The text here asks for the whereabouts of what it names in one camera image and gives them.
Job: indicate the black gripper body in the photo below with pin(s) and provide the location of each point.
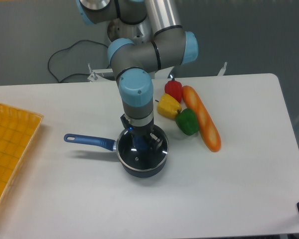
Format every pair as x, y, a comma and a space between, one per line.
141, 129

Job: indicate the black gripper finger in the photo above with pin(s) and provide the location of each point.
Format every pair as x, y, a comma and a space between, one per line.
155, 141

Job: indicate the glass lid with blue knob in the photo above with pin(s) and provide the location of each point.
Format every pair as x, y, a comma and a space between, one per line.
136, 155

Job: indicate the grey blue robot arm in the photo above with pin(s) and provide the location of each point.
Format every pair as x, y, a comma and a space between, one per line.
135, 85

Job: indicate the yellow toy bell pepper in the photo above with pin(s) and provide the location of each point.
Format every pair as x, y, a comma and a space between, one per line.
168, 106

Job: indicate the green toy bell pepper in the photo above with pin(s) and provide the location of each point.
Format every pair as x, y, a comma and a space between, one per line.
187, 122

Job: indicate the orange toy baguette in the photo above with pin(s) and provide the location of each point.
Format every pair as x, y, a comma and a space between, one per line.
207, 128

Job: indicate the red toy bell pepper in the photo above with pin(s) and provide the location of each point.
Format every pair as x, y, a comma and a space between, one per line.
174, 88

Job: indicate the yellow woven tray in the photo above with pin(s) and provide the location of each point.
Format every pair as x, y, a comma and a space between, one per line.
18, 128

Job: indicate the blue saucepan with handle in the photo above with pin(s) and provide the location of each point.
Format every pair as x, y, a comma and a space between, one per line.
105, 143

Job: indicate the white metal base frame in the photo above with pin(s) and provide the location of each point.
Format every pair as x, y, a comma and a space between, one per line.
101, 75

